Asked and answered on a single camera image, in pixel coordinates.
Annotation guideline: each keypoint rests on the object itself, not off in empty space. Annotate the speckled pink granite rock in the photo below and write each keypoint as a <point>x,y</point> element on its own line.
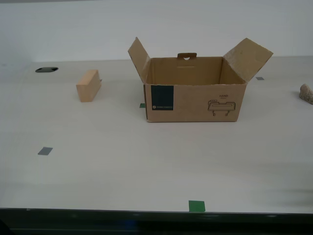
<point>307,95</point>

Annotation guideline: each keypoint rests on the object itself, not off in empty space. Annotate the light wooden block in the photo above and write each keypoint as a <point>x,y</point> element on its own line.
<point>87,90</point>

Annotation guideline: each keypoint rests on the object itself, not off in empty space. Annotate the large grey tape square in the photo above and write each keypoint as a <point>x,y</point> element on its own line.
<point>45,151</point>

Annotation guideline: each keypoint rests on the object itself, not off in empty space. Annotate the small green tape square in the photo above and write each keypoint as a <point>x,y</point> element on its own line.
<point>142,105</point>

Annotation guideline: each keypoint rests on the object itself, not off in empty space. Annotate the large green tape square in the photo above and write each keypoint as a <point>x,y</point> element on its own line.
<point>196,206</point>

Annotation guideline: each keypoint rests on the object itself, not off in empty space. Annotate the black oval table grommet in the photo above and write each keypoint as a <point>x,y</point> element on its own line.
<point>46,70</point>

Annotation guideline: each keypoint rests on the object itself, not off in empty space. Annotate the brown cardboard box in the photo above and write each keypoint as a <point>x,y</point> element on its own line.
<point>198,102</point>

